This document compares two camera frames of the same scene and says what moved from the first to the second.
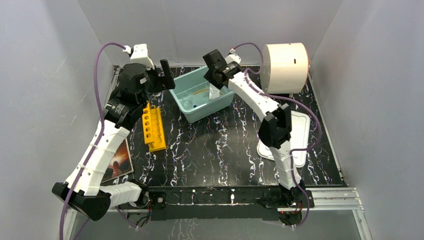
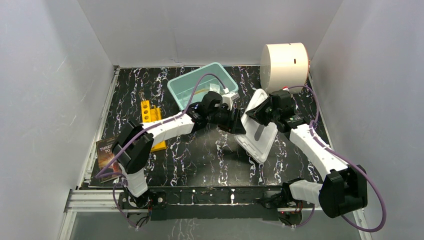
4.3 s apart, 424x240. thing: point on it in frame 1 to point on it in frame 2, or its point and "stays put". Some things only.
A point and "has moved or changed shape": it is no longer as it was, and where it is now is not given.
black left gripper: (162, 81) to (230, 119)
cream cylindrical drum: (284, 68) stays put
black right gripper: (208, 76) to (256, 114)
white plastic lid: (300, 135) has moved or changed shape
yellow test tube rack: (153, 129) stays put
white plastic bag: (214, 92) stays put
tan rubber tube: (200, 91) stays put
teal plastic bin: (197, 98) stays put
